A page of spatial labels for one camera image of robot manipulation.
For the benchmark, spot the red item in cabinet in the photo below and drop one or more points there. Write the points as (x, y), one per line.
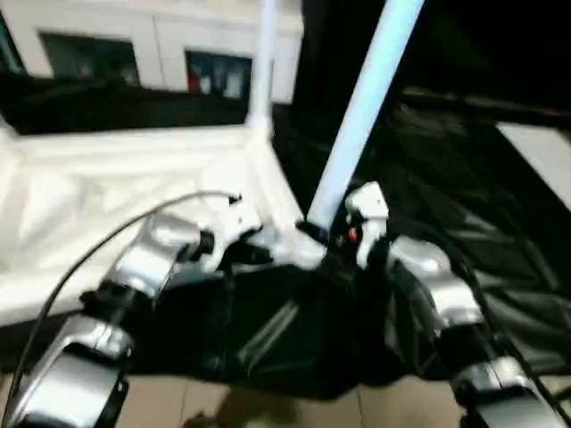
(194, 80)

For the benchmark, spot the white cabinet with glass doors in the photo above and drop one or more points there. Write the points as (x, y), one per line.
(156, 27)

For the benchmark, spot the white plastic table leg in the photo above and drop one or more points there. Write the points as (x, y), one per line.
(361, 111)
(264, 67)

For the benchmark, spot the black plastic mat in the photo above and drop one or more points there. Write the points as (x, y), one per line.
(446, 187)

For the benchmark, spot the white board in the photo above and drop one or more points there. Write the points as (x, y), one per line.
(540, 151)

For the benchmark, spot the dark cabinet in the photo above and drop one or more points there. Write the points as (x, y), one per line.
(490, 40)

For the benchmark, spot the white plastic table top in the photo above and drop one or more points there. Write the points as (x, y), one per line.
(111, 169)

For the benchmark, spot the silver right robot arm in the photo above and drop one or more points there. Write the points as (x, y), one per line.
(437, 285)

